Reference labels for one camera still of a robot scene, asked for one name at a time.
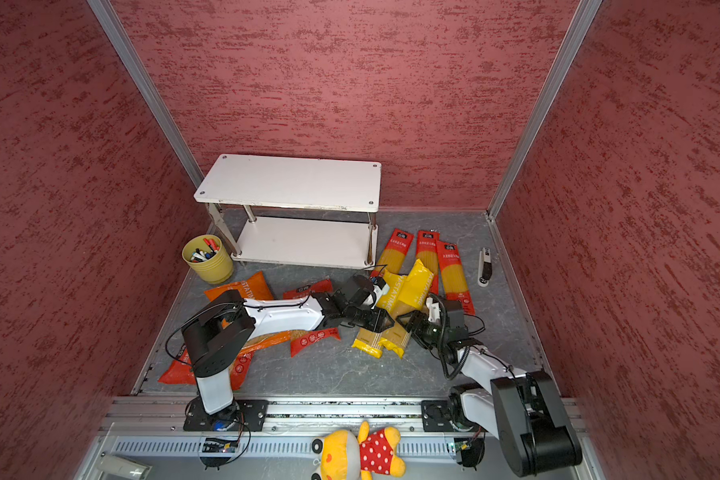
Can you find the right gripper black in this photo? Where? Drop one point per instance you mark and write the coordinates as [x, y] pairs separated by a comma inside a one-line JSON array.
[[417, 328]]

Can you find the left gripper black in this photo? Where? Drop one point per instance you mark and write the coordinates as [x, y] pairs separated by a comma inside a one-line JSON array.
[[377, 321]]

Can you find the yellow spaghetti pack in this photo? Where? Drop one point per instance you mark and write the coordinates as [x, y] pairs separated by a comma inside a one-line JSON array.
[[369, 342], [407, 293]]

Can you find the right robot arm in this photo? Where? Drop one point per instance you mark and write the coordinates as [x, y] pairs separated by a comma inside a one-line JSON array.
[[522, 409]]

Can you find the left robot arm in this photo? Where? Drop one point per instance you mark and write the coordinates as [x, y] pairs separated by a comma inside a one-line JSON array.
[[216, 335]]

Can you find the white two-tier shelf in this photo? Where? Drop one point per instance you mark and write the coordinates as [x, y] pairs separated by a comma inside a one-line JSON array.
[[237, 184]]

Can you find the red spaghetti pack right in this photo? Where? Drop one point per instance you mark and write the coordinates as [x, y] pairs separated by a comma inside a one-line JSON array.
[[453, 276]]

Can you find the red spaghetti pack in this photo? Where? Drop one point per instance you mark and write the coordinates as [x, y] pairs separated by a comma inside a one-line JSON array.
[[426, 252], [394, 253], [453, 276]]

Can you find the red spaghetti pack left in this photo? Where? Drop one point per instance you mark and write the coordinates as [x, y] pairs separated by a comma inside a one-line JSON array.
[[394, 253]]

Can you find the red spaghetti pack middle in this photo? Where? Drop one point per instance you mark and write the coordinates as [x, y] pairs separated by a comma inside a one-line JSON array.
[[426, 252]]

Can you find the red macaroni bag centre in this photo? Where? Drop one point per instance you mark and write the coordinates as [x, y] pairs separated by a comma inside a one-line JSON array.
[[301, 340]]

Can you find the red macaroni bag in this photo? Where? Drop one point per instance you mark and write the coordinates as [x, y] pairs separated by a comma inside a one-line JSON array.
[[180, 372], [301, 340]]

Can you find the small white black device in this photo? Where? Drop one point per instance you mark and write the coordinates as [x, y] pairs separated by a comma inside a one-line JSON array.
[[485, 268]]

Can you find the orange macaroni bag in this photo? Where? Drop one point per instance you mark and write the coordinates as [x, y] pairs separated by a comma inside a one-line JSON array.
[[255, 288]]

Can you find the yellow plush toy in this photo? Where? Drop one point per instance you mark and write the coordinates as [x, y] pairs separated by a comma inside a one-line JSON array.
[[343, 455]]

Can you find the yellow pen cup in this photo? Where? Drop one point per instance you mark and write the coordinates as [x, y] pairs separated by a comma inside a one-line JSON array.
[[208, 258]]

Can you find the red macaroni bag left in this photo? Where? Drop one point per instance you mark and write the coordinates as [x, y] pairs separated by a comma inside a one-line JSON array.
[[180, 372]]

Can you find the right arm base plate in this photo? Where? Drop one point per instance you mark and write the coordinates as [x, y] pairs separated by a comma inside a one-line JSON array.
[[436, 416]]

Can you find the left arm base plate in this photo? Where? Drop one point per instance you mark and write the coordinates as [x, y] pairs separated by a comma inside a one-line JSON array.
[[239, 416]]

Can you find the right aluminium corner post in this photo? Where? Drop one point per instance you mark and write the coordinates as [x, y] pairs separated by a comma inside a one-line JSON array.
[[580, 24]]

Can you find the aluminium corner post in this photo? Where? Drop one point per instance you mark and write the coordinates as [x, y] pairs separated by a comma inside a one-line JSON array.
[[113, 28], [580, 24]]

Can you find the left aluminium corner post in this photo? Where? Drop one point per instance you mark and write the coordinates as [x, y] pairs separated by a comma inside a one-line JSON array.
[[113, 28]]

